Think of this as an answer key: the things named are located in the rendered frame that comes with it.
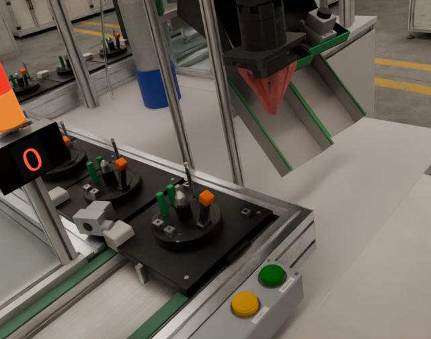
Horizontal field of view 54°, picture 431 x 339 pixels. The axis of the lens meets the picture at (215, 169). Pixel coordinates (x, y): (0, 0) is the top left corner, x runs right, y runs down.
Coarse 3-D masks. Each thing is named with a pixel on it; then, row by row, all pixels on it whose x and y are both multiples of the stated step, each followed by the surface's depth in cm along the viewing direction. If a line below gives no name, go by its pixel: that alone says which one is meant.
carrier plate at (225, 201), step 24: (216, 192) 91; (144, 216) 88; (240, 216) 82; (264, 216) 81; (144, 240) 81; (216, 240) 78; (240, 240) 77; (144, 264) 76; (168, 264) 74; (192, 264) 73; (216, 264) 73; (192, 288) 70
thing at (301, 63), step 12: (180, 0) 88; (192, 0) 85; (216, 0) 96; (228, 0) 96; (180, 12) 90; (192, 12) 87; (216, 12) 81; (228, 12) 94; (192, 24) 88; (228, 24) 91; (204, 36) 87; (228, 36) 81; (240, 36) 88; (228, 48) 82; (300, 48) 85; (300, 60) 81
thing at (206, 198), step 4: (196, 192) 75; (200, 192) 75; (204, 192) 73; (208, 192) 73; (196, 196) 74; (200, 196) 73; (204, 196) 72; (208, 196) 73; (212, 196) 73; (200, 200) 73; (204, 200) 72; (208, 200) 72; (212, 200) 74; (204, 204) 73; (208, 204) 73; (200, 208) 75; (204, 208) 74; (208, 208) 75; (200, 212) 76; (204, 212) 75; (208, 212) 76; (200, 216) 77; (204, 216) 76; (200, 220) 77; (204, 220) 77
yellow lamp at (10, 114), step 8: (0, 96) 61; (8, 96) 62; (0, 104) 61; (8, 104) 62; (16, 104) 63; (0, 112) 62; (8, 112) 62; (16, 112) 63; (0, 120) 62; (8, 120) 63; (16, 120) 63; (0, 128) 63; (8, 128) 63
